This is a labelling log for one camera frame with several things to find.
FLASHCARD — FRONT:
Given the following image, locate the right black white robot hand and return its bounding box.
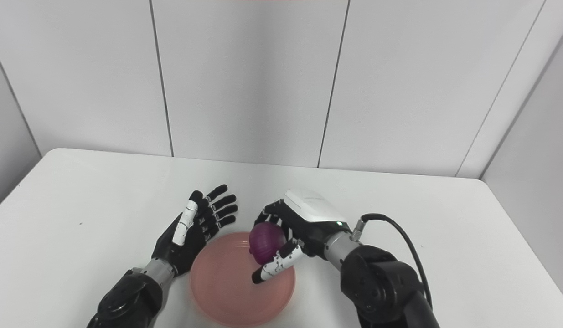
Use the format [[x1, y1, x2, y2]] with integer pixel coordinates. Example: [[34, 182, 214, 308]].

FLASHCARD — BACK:
[[252, 188, 349, 285]]

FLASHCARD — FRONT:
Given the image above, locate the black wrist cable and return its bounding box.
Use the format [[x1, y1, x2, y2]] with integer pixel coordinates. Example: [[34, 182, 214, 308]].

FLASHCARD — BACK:
[[350, 213, 433, 310]]

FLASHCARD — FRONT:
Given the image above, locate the pink round plate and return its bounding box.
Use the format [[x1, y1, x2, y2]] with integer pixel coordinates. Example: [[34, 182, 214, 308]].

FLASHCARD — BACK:
[[190, 231, 296, 328]]

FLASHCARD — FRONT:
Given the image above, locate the purple red onion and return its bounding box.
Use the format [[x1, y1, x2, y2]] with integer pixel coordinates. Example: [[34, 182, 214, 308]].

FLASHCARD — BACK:
[[249, 222, 287, 266]]

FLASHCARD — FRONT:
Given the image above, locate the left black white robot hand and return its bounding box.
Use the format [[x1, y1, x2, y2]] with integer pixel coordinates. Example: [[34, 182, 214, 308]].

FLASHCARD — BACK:
[[151, 184, 239, 277]]

